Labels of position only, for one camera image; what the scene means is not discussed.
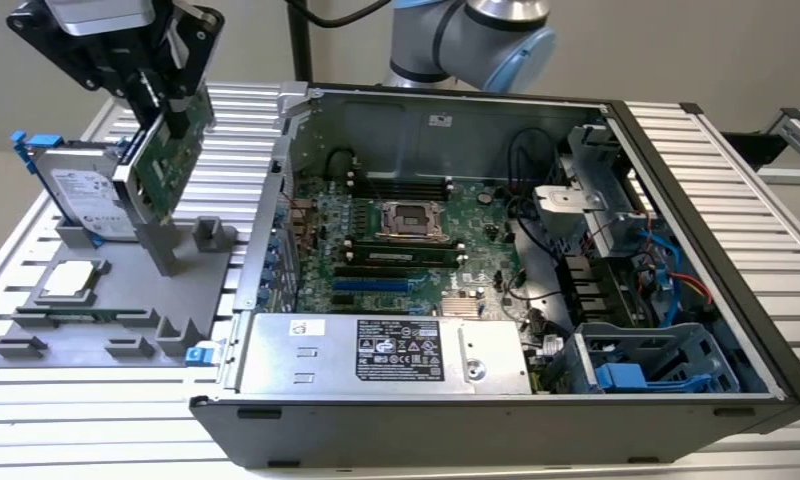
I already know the silver finned heat sink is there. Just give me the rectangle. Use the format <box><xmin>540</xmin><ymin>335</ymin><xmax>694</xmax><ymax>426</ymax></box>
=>
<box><xmin>439</xmin><ymin>298</ymin><xmax>486</xmax><ymax>319</ymax></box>

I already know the CPU socket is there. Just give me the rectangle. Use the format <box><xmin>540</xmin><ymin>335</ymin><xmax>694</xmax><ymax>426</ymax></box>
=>
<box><xmin>378</xmin><ymin>199</ymin><xmax>450</xmax><ymax>244</ymax></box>

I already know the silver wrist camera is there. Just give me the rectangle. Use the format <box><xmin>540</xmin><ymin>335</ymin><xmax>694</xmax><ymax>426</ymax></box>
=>
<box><xmin>43</xmin><ymin>0</ymin><xmax>159</xmax><ymax>37</ymax></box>

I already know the RAM stick with white label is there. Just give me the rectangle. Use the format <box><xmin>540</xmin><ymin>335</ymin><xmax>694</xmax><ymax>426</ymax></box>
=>
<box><xmin>352</xmin><ymin>249</ymin><xmax>467</xmax><ymax>264</ymax></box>

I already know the graphics card with black cooler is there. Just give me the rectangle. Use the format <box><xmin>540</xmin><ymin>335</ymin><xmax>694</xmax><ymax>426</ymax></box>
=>
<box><xmin>109</xmin><ymin>87</ymin><xmax>216</xmax><ymax>224</ymax></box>

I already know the metal drive cage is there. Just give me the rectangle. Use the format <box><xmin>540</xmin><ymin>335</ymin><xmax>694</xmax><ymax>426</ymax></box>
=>
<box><xmin>550</xmin><ymin>123</ymin><xmax>653</xmax><ymax>259</ymax></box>

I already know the grey power supply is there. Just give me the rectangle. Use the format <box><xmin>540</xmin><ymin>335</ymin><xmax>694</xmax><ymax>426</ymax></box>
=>
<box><xmin>236</xmin><ymin>312</ymin><xmax>535</xmax><ymax>396</ymax></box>

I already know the silver metal bracket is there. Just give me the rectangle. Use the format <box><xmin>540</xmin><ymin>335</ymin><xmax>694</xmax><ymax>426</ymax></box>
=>
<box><xmin>531</xmin><ymin>183</ymin><xmax>607</xmax><ymax>214</ymax></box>

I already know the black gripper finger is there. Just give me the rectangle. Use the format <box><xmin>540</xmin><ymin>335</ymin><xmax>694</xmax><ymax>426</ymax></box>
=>
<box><xmin>168</xmin><ymin>98</ymin><xmax>190</xmax><ymax>142</ymax></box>
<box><xmin>131</xmin><ymin>73</ymin><xmax>166</xmax><ymax>129</ymax></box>

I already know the grey plastic disk bay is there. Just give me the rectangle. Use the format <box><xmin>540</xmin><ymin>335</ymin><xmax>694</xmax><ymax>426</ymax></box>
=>
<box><xmin>559</xmin><ymin>321</ymin><xmax>739</xmax><ymax>396</ymax></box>

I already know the hard disk in blue carrier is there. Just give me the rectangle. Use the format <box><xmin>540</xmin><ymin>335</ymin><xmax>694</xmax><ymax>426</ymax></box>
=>
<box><xmin>11</xmin><ymin>130</ymin><xmax>142</xmax><ymax>246</ymax></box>

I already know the red wire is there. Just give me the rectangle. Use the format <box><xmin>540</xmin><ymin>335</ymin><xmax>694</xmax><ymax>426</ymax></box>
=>
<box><xmin>673</xmin><ymin>272</ymin><xmax>715</xmax><ymax>305</ymax></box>

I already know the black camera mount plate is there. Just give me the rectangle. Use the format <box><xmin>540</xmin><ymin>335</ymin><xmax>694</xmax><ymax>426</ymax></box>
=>
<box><xmin>5</xmin><ymin>0</ymin><xmax>101</xmax><ymax>94</ymax></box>

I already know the green motherboard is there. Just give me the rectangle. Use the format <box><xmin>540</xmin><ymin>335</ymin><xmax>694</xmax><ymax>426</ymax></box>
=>
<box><xmin>292</xmin><ymin>177</ymin><xmax>528</xmax><ymax>321</ymax></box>

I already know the grey parts rack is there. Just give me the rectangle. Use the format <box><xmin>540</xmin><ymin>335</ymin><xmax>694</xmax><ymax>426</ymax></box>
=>
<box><xmin>0</xmin><ymin>214</ymin><xmax>248</xmax><ymax>370</ymax></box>

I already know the black RAM slot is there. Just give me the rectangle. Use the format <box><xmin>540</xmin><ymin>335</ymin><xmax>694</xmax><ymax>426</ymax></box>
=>
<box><xmin>346</xmin><ymin>258</ymin><xmax>470</xmax><ymax>268</ymax></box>
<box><xmin>359</xmin><ymin>191</ymin><xmax>454</xmax><ymax>201</ymax></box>
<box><xmin>351</xmin><ymin>238</ymin><xmax>466</xmax><ymax>248</ymax></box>
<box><xmin>363</xmin><ymin>175</ymin><xmax>452</xmax><ymax>184</ymax></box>
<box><xmin>350</xmin><ymin>244</ymin><xmax>467</xmax><ymax>254</ymax></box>
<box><xmin>360</xmin><ymin>186</ymin><xmax>454</xmax><ymax>195</ymax></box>
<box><xmin>362</xmin><ymin>180</ymin><xmax>452</xmax><ymax>190</ymax></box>

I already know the blue card retention latch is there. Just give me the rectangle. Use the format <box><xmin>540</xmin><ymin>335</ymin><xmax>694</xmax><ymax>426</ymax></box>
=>
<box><xmin>183</xmin><ymin>344</ymin><xmax>216</xmax><ymax>368</ymax></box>

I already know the blue wire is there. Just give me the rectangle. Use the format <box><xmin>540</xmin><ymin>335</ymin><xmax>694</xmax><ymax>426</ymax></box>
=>
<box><xmin>639</xmin><ymin>227</ymin><xmax>687</xmax><ymax>329</ymax></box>

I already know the looped black cable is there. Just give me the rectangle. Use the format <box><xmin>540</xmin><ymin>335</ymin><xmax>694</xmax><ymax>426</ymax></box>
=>
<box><xmin>510</xmin><ymin>128</ymin><xmax>556</xmax><ymax>194</ymax></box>

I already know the silver CPU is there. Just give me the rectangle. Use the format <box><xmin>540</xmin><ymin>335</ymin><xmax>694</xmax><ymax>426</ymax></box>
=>
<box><xmin>43</xmin><ymin>260</ymin><xmax>105</xmax><ymax>296</ymax></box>

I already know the blue disk carrier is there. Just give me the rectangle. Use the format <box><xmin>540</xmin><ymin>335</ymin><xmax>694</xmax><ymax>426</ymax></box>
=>
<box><xmin>594</xmin><ymin>362</ymin><xmax>714</xmax><ymax>395</ymax></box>

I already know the metal rear port stack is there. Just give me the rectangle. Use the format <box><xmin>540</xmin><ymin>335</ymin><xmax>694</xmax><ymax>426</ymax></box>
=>
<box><xmin>291</xmin><ymin>198</ymin><xmax>319</xmax><ymax>251</ymax></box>

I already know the metal socket cover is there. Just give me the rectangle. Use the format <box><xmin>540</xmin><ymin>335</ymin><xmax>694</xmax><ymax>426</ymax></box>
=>
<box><xmin>383</xmin><ymin>201</ymin><xmax>446</xmax><ymax>239</ymax></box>

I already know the blue expansion slot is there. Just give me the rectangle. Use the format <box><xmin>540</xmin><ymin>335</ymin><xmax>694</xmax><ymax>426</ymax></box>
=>
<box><xmin>332</xmin><ymin>279</ymin><xmax>412</xmax><ymax>295</ymax></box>

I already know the black side bracket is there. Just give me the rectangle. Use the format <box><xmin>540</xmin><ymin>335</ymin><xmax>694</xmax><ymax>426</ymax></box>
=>
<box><xmin>719</xmin><ymin>130</ymin><xmax>786</xmax><ymax>166</ymax></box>

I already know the black fan shroud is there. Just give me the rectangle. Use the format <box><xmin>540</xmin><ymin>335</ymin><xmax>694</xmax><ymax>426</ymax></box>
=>
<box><xmin>558</xmin><ymin>254</ymin><xmax>646</xmax><ymax>321</ymax></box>

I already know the short black cable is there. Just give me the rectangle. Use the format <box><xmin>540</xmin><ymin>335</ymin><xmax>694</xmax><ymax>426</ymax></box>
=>
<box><xmin>326</xmin><ymin>148</ymin><xmax>356</xmax><ymax>177</ymax></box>

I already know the open grey PC case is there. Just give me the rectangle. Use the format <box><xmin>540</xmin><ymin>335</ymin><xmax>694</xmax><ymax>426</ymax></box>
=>
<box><xmin>190</xmin><ymin>82</ymin><xmax>800</xmax><ymax>469</ymax></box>

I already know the black vertical pole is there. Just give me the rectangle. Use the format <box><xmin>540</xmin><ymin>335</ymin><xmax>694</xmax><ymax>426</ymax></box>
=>
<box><xmin>286</xmin><ymin>0</ymin><xmax>315</xmax><ymax>84</ymax></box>

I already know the aluminium side rack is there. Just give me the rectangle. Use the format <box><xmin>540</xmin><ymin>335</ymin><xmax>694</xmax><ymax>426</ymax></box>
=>
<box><xmin>757</xmin><ymin>107</ymin><xmax>800</xmax><ymax>184</ymax></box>

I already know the black expansion slot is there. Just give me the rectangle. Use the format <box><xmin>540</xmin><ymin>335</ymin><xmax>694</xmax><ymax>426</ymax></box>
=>
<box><xmin>336</xmin><ymin>265</ymin><xmax>442</xmax><ymax>281</ymax></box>

